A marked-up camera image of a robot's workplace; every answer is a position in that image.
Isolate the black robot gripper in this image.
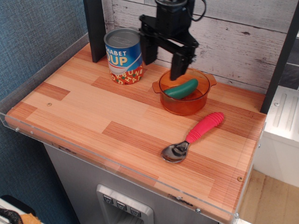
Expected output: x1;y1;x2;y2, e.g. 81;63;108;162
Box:
139;0;199;81

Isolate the green toy pickle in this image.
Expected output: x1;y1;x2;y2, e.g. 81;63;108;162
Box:
164;78;199;99

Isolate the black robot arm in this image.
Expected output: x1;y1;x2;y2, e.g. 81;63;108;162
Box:
139;0;206;81

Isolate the orange transparent plastic pot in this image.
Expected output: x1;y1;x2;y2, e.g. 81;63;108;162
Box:
152;69;217;115

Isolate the orange plush item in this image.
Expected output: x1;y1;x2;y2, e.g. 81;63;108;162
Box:
20;213;42;224

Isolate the alphabet soup toy can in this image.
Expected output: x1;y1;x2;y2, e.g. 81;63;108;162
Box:
104;27;143;85

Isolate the white toy sink unit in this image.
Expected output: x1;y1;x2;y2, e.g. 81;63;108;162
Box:
253;86;299;187

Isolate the grey toy fridge cabinet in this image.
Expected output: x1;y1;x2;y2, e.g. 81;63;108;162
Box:
45;145;216;224

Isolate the silver dispenser button panel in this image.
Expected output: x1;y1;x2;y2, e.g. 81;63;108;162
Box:
96;184;155;224

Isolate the clear acrylic table guard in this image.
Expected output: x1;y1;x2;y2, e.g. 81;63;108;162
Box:
0;46;265;224

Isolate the dark grey left post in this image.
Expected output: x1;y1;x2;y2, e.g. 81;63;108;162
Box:
83;0;106;63

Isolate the dark grey post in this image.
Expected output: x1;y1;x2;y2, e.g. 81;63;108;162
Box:
260;3;299;114
83;0;106;63

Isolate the pink handled metal spoon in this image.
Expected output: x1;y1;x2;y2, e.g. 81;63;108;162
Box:
161;112;224;163

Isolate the dark grey right post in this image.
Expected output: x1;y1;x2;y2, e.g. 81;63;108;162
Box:
260;3;299;114

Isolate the black braided cable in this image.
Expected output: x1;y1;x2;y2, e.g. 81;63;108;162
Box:
0;208;24;224

